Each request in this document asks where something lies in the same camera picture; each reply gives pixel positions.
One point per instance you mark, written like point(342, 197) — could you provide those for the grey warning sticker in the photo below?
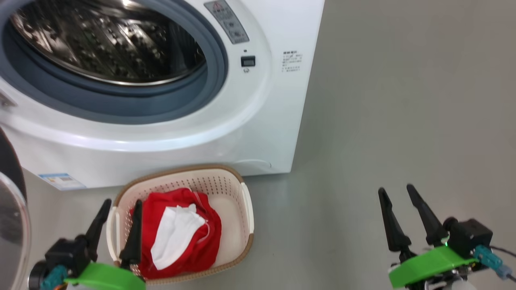
point(227, 20)

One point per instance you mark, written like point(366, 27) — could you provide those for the teal left camera connector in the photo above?
point(54, 278)

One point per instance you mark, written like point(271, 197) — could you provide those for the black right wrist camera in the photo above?
point(469, 235)

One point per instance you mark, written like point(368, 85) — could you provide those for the teal right camera connector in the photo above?
point(489, 259)

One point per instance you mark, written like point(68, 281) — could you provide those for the round dark washing machine door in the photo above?
point(10, 201)

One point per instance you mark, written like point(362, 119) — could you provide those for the cream perforated laundry basket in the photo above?
point(231, 225)

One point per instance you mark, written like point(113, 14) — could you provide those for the teal camera connector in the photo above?
point(54, 278)
point(489, 259)

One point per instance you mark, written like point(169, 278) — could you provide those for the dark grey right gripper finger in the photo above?
point(393, 229)
point(429, 221)

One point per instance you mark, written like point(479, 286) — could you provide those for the red garment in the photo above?
point(161, 201)

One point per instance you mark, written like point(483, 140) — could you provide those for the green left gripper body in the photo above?
point(109, 278)

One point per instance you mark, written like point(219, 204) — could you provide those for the blue energy label sticker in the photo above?
point(60, 181)

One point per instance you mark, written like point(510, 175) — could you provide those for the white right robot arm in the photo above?
point(463, 285)

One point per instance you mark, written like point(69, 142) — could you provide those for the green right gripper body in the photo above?
point(427, 264)

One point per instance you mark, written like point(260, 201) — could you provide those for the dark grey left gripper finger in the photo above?
point(96, 229)
point(133, 241)

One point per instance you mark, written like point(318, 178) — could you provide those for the white front-load washing machine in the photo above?
point(262, 121)

